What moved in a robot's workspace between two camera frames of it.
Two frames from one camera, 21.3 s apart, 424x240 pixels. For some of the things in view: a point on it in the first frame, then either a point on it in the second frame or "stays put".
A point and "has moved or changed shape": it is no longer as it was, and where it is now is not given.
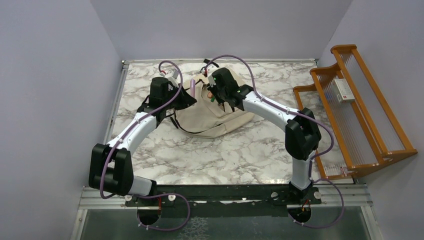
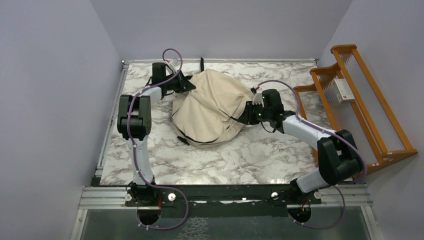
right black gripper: (212, 89) -> (247, 117)
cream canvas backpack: (203, 118) has moved or changed shape
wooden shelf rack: (358, 132) stays put
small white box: (343, 90) stays put
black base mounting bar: (224, 201) stays put
